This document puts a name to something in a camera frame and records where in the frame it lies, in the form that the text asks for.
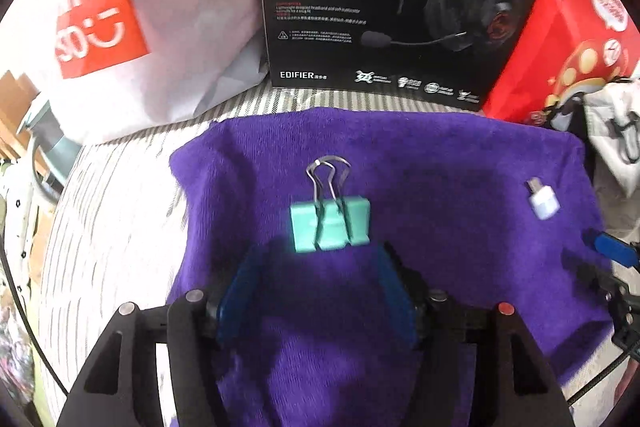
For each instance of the grey-green object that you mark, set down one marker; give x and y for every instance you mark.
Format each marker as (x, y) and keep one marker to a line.
(55, 142)

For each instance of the white shopping bag red logo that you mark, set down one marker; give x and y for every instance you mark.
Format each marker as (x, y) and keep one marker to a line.
(200, 7)

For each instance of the wooden furniture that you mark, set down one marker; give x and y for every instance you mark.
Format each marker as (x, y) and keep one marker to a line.
(15, 107)

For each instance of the floral cloth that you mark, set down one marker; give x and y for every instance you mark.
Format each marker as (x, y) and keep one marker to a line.
(10, 347)

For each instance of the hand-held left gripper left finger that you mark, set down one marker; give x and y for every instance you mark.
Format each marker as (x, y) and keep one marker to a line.
(235, 302)

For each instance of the green binder clip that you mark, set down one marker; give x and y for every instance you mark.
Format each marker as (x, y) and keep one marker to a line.
(330, 224)

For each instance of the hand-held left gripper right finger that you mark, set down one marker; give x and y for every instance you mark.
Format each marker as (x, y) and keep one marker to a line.
(396, 302)

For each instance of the small white adapter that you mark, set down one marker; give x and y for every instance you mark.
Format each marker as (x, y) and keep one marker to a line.
(545, 207)

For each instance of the purple towel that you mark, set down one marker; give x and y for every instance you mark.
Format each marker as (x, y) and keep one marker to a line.
(450, 207)

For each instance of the white dotted cloth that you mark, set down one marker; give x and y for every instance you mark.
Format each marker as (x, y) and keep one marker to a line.
(20, 217)

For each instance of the red gift bag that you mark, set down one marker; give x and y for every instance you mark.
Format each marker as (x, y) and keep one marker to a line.
(560, 32)

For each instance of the white backpack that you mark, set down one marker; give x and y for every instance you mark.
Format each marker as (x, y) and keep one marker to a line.
(612, 142)

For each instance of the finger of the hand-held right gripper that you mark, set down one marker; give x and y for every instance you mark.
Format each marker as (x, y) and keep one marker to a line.
(607, 247)
(617, 302)

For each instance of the striped bed sheet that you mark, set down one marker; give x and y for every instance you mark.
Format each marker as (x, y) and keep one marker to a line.
(115, 207)

